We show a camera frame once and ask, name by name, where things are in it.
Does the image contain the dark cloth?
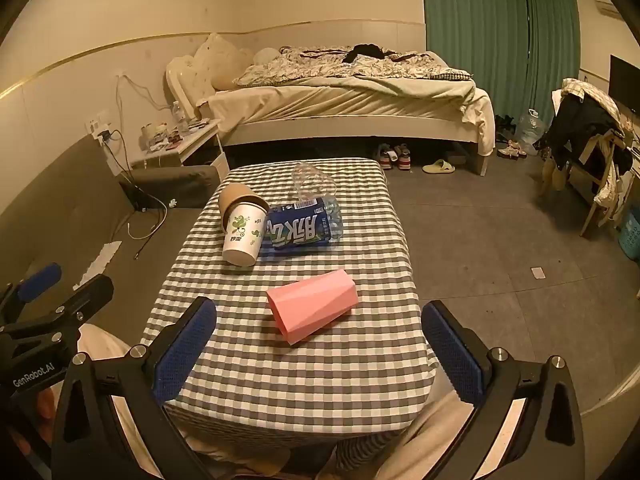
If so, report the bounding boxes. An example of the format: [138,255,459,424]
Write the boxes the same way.
[342,44,387,64]

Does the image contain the large clear water jug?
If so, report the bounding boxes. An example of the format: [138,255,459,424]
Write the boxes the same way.
[515,109,545,147]

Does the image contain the white paper cup green print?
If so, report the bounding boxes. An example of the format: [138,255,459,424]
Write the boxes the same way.
[222,202,270,267]

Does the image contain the person's left hand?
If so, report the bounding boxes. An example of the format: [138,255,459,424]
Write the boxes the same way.
[30,385,57,447]

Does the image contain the blue laundry basket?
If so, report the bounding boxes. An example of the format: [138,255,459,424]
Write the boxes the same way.
[618,205,640,261]

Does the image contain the bed with rumpled bedding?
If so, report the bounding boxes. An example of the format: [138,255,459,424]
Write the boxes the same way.
[165,47,496,177]

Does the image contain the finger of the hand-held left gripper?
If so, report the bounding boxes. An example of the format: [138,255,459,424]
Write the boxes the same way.
[0,274,115,348]
[0,263,63,328]

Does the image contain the person's left leg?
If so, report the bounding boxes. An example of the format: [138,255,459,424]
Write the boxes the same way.
[75,324,173,480]

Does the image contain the cream bed sheet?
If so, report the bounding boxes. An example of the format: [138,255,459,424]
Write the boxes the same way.
[207,76,496,157]

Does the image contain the person's right leg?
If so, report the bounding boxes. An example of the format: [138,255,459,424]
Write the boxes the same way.
[320,385,508,480]

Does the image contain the white nightstand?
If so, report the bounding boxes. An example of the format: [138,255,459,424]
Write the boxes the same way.
[131,119,230,187]

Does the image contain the white pillow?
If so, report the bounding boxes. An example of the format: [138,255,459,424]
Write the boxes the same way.
[252,47,284,67]

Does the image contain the patterned blanket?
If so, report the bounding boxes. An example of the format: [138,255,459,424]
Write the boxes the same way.
[232,46,476,89]

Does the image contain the plaid cloth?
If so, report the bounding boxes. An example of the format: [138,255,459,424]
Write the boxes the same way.
[560,77,622,117]

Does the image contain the black television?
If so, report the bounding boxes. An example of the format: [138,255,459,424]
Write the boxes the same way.
[609,55,640,112]

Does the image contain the grey sofa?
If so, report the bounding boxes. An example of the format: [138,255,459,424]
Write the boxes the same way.
[0,135,222,333]

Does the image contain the wooden chair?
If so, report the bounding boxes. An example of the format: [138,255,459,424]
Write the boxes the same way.
[537,125,632,239]

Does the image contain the narrow green curtain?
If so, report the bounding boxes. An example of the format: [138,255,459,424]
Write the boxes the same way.
[522,0,582,83]

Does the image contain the brown paper cup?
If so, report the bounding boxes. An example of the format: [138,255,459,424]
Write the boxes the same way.
[218,184,271,231]

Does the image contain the cream pillow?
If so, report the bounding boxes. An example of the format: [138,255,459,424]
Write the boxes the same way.
[194,32,256,92]

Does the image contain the pink faceted cup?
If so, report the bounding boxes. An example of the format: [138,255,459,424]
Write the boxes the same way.
[266,269,359,346]

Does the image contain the dark jacket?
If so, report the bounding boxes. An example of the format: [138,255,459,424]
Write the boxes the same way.
[545,92,634,172]

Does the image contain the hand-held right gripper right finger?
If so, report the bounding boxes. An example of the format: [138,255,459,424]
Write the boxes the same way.
[421,300,586,480]

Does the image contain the blue label plastic bottle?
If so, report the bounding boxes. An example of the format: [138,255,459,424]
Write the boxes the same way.
[266,197,346,252]

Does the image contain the white wall socket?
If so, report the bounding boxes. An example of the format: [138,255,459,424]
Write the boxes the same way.
[86,115,114,137]

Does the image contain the striped garment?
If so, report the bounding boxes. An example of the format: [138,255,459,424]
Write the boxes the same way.
[335,432,416,480]

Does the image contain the checkered tablecloth table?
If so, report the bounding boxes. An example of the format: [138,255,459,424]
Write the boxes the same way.
[141,157,441,453]

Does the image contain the white crumpled paper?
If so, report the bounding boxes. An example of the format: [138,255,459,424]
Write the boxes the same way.
[72,241,124,290]

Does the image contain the white wall cable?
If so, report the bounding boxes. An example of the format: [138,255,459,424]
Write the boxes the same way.
[115,72,174,112]

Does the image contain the clear plastic cup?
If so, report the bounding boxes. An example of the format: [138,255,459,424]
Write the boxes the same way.
[291,162,337,204]

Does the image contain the thin charging cable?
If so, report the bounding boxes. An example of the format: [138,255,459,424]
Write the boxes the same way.
[125,194,169,261]

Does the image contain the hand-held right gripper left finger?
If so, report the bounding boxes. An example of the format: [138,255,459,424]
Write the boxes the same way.
[50,296,218,480]

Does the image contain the person's leg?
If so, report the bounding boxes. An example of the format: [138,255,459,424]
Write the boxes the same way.
[75,324,173,480]
[320,385,508,480]

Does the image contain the white shoes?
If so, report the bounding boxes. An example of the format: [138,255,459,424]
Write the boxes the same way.
[497,139,527,161]

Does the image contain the wide green curtain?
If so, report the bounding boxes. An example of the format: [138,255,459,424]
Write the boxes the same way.
[420,0,529,77]

